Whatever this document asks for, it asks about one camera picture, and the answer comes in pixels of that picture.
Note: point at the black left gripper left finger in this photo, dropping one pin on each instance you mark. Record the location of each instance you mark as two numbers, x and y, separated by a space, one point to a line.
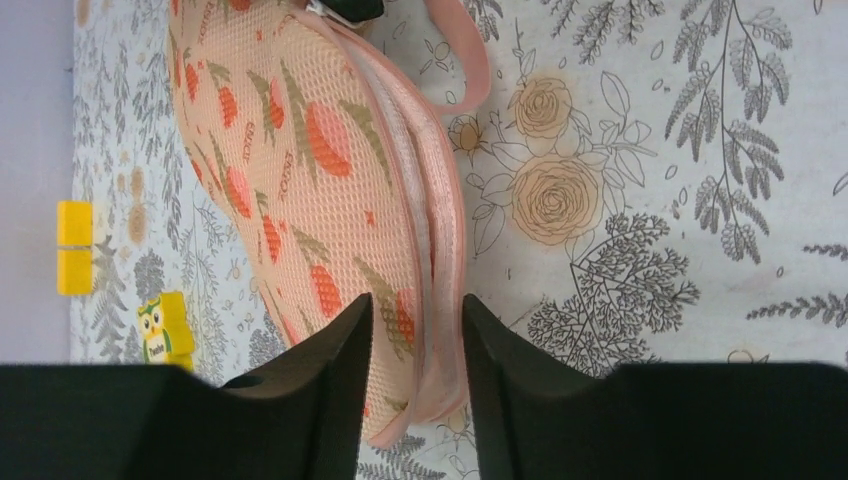
299 416

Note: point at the floral tablecloth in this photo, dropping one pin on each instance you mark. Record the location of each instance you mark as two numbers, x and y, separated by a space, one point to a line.
768 256

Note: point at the pink floral mesh laundry bag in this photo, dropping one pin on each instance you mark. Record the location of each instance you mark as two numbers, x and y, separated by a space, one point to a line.
340 178

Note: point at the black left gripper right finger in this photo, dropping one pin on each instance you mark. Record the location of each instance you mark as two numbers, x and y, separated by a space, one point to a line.
536 418

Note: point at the yellow owl toy block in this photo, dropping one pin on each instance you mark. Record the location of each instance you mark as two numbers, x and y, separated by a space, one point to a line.
165 331

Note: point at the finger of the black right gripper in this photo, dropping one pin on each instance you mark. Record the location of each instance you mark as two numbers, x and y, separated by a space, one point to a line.
356 11

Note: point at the yellow block left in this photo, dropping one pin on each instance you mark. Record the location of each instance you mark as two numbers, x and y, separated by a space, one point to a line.
74 272

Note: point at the yellow block right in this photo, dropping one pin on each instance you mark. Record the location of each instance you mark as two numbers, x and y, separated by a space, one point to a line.
74 223

